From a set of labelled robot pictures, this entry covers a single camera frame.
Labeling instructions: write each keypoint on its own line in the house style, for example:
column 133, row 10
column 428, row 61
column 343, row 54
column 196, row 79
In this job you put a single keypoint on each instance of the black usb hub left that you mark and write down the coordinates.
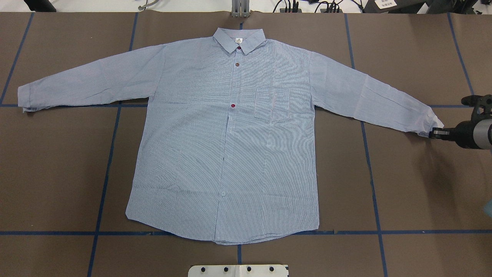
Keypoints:
column 290, row 6

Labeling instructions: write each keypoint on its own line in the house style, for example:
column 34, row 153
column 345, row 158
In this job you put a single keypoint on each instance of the black box with label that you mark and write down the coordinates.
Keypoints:
column 393, row 6

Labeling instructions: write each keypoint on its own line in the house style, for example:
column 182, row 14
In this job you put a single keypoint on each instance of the black usb hub right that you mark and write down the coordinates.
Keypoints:
column 332, row 6

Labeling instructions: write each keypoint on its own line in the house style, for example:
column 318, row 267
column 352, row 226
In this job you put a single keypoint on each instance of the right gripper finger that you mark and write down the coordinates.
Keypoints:
column 433, row 134

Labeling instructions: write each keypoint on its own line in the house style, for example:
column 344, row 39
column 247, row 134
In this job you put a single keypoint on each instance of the black usb hub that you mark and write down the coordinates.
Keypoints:
column 290, row 6
column 332, row 6

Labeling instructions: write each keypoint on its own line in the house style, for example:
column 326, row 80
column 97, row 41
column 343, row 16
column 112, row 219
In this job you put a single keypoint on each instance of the light blue striped shirt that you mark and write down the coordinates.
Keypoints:
column 228, row 148

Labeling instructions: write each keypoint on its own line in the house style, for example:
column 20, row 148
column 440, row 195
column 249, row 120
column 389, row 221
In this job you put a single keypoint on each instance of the white mounting plate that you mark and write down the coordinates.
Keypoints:
column 252, row 270

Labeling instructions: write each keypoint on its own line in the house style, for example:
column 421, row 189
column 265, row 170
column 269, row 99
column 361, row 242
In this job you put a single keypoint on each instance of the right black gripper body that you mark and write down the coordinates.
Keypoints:
column 462, row 135

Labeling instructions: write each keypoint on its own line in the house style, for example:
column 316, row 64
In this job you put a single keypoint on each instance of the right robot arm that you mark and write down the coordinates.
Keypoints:
column 467, row 134

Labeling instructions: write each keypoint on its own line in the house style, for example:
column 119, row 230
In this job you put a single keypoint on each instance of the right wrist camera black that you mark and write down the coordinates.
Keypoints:
column 482, row 106

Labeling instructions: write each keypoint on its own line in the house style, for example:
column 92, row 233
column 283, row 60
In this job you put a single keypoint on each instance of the grey aluminium post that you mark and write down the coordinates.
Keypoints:
column 240, row 9

